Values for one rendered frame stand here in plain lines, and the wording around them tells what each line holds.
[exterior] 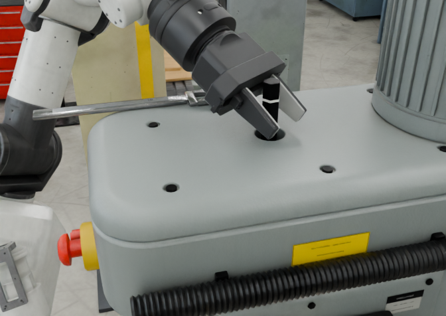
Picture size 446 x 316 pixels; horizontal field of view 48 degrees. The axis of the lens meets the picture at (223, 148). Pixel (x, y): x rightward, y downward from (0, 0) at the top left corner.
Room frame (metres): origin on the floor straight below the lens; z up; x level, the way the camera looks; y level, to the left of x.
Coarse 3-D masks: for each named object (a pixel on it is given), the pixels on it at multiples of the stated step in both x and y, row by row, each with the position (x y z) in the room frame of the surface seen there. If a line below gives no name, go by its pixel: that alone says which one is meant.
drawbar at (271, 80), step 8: (264, 80) 0.55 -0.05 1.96; (272, 80) 0.54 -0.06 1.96; (280, 80) 0.55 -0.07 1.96; (264, 88) 0.54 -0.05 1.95; (272, 88) 0.53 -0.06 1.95; (264, 96) 0.54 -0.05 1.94; (272, 96) 0.53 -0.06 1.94; (264, 104) 0.54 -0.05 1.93; (272, 104) 0.53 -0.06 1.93; (272, 112) 0.53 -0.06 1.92; (264, 136) 0.54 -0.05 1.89
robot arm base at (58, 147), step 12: (0, 132) 0.72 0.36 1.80; (0, 144) 0.71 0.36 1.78; (60, 144) 0.81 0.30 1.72; (0, 156) 0.70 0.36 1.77; (60, 156) 0.80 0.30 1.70; (0, 168) 0.69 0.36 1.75; (48, 168) 0.79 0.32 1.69; (0, 180) 0.72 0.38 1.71; (12, 180) 0.73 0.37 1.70; (24, 180) 0.75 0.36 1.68; (36, 180) 0.78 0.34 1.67; (48, 180) 0.79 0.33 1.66; (0, 192) 0.71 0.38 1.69; (12, 192) 0.73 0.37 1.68
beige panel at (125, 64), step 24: (96, 48) 2.16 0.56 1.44; (120, 48) 2.19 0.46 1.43; (144, 48) 2.21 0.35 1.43; (72, 72) 2.14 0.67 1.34; (96, 72) 2.16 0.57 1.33; (120, 72) 2.19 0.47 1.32; (144, 72) 2.21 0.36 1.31; (96, 96) 2.16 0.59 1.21; (120, 96) 2.18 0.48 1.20; (144, 96) 2.21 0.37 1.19; (96, 120) 2.15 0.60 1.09
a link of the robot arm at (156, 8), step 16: (112, 0) 0.62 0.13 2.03; (128, 0) 0.62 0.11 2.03; (144, 0) 0.62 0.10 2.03; (160, 0) 0.61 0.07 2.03; (176, 0) 0.60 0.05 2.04; (112, 16) 0.64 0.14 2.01; (128, 16) 0.62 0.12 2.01; (144, 16) 0.64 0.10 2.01; (160, 16) 0.60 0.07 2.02; (160, 32) 0.60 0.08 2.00
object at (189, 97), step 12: (168, 96) 0.64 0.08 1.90; (180, 96) 0.64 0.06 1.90; (192, 96) 0.64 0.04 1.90; (60, 108) 0.60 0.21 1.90; (72, 108) 0.60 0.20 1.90; (84, 108) 0.60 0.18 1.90; (96, 108) 0.60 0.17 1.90; (108, 108) 0.60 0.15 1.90; (120, 108) 0.61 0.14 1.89; (132, 108) 0.61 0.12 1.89
